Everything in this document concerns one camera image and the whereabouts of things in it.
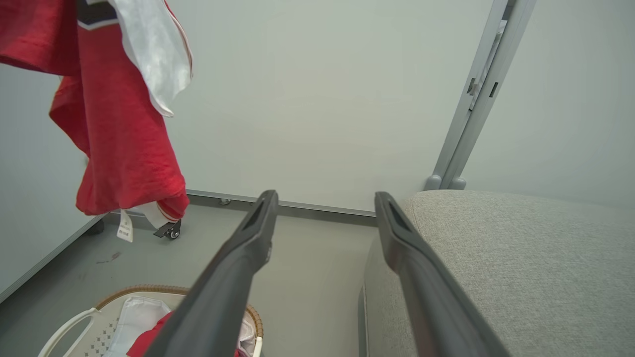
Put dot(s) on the aluminium partition bottom rail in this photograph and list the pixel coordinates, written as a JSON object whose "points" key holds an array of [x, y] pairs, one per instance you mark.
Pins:
{"points": [[307, 206]]}

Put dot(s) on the grey fabric sofa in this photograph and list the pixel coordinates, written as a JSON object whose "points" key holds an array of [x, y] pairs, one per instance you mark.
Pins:
{"points": [[521, 277]]}

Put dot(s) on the black caster wheel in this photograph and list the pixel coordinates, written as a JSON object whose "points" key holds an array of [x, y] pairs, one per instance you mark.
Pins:
{"points": [[169, 230]]}

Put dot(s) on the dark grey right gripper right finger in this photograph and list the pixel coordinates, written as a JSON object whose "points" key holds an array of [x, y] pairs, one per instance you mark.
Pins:
{"points": [[426, 292]]}

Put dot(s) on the small red clothing piece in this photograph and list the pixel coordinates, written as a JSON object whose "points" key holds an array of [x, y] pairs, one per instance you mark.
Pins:
{"points": [[149, 339]]}

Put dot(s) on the red clothing item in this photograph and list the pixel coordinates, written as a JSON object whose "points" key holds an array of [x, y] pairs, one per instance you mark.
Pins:
{"points": [[119, 124]]}

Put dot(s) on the white laundry basket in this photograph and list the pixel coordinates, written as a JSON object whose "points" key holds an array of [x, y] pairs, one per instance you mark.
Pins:
{"points": [[79, 327]]}

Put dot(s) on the grey partition post pair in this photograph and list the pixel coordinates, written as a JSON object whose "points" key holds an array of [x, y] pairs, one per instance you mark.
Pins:
{"points": [[476, 94]]}

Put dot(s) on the grey partition foot leg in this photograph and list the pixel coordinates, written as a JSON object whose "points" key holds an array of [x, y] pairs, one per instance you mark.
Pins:
{"points": [[95, 227]]}

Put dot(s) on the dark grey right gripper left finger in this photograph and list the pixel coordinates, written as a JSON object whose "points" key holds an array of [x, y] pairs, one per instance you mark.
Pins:
{"points": [[223, 287]]}

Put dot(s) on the white clothing in basket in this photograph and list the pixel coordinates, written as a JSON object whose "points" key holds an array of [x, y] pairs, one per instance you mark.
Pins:
{"points": [[136, 317]]}

